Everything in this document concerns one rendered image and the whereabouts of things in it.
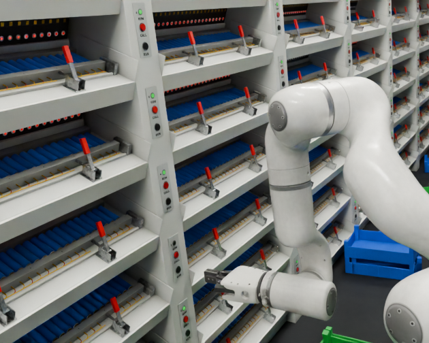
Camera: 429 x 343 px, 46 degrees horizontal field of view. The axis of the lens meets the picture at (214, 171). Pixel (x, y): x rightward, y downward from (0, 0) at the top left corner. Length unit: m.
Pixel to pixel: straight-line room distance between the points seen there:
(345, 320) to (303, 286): 0.99
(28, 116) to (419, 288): 0.72
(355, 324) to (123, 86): 1.35
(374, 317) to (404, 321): 1.39
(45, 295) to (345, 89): 0.70
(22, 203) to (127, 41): 0.43
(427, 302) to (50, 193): 0.71
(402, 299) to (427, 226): 0.14
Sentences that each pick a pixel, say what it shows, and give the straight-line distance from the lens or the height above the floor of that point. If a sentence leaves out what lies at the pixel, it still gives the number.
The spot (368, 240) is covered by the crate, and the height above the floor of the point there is 0.08.
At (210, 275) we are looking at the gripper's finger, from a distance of 1.29.
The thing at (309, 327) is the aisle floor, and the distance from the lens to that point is 2.08.
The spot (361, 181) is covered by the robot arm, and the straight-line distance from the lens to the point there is 0.85.
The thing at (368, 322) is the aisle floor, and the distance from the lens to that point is 2.11.
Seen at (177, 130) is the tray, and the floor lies 0.89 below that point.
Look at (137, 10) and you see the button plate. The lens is 1.21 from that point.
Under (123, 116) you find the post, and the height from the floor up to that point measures 0.98.
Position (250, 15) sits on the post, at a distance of 1.80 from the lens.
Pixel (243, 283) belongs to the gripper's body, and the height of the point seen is 0.58.
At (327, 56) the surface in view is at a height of 0.97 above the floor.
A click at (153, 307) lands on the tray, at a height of 0.49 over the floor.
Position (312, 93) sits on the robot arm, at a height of 1.03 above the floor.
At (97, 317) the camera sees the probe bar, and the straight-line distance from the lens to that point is 1.26.
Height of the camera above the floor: 1.15
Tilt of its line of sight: 16 degrees down
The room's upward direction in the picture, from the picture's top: 7 degrees counter-clockwise
